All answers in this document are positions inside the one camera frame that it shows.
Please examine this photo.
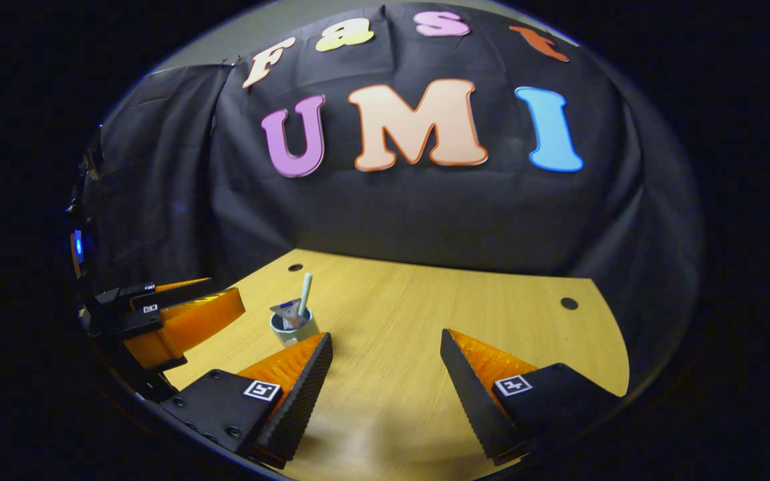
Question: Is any blue cup with wooden handle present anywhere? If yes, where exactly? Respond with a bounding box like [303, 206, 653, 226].
[269, 309, 321, 347]

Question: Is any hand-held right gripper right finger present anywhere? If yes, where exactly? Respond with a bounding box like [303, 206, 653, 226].
[440, 328, 623, 466]

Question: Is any wooden desktop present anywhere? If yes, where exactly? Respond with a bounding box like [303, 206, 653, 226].
[164, 249, 630, 481]

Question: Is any white toothpaste tube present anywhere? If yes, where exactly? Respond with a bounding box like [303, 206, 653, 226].
[270, 299, 309, 330]

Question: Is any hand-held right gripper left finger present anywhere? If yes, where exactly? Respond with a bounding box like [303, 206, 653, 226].
[161, 332, 334, 470]

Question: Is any black backdrop cloth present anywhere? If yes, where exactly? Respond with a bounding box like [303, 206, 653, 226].
[81, 3, 703, 395]

